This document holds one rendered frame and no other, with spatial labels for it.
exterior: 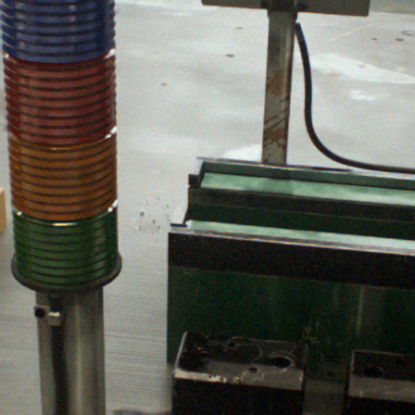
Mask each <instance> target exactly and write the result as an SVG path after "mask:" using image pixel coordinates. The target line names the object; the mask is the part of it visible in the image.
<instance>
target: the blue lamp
mask: <svg viewBox="0 0 415 415"><path fill-rule="evenodd" d="M115 5H116V3H115V0H0V20H1V21H0V28H1V31H0V36H1V39H2V41H1V47H2V49H3V50H4V51H5V52H7V53H8V54H10V55H11V56H13V57H16V58H18V59H21V60H24V61H28V62H32V63H38V64H49V65H63V64H75V63H82V62H86V61H89V60H93V59H96V58H98V57H101V56H103V55H105V54H106V53H108V52H109V51H111V50H112V49H113V48H114V47H115V45H116V39H115V35H116V30H115V28H114V27H115V25H116V21H115V19H114V17H115V15H116V12H115V9H114V7H115Z"/></svg>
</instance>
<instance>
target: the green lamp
mask: <svg viewBox="0 0 415 415"><path fill-rule="evenodd" d="M10 202H11V200H10ZM11 213H12V222H13V224H12V230H13V239H14V240H13V245H14V254H15V256H14V260H15V263H16V267H17V270H18V272H19V274H20V275H21V276H22V277H24V278H25V279H26V280H28V281H30V282H32V283H35V284H38V285H41V286H45V287H51V288H76V287H82V286H86V285H89V284H92V283H96V282H99V281H101V280H103V279H105V278H106V277H107V276H108V275H109V274H110V273H111V272H112V271H113V270H114V269H115V268H116V266H117V263H118V258H119V251H118V250H119V244H118V241H119V238H118V234H119V229H118V225H119V222H118V215H119V214H118V198H117V200H116V201H115V203H114V204H113V205H112V206H111V207H109V208H108V209H106V210H104V211H102V212H100V213H98V214H96V215H93V216H92V217H88V218H85V219H81V220H66V221H57V220H42V219H37V218H34V217H32V216H30V215H28V214H25V213H23V212H21V211H20V210H18V209H17V208H16V207H15V206H14V205H13V204H12V202H11Z"/></svg>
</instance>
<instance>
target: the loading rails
mask: <svg viewBox="0 0 415 415"><path fill-rule="evenodd" d="M188 184H189V186H188V207H179V206H177V207H176V208H175V211H174V214H173V217H172V219H171V222H170V228H169V231H168V280H167V362H170V363H175V362H176V358H177V357H178V353H179V350H180V346H181V343H182V338H183V334H184V333H186V332H195V333H212V334H220V335H229V336H238V337H246V338H251V339H256V340H273V341H282V342H291V343H300V344H307V345H308V346H309V355H308V376H307V378H315V379H322V380H331V381H340V382H344V381H345V378H346V361H347V353H350V352H351V351H353V350H370V351H386V352H393V353H399V354H408V355H415V175H408V174H398V173H387V172H376V171H366V170H346V169H335V168H324V167H314V166H303V165H293V164H282V163H271V162H261V161H250V160H240V159H228V158H218V157H198V156H195V159H194V161H193V163H192V166H191V168H190V171H189V173H188Z"/></svg>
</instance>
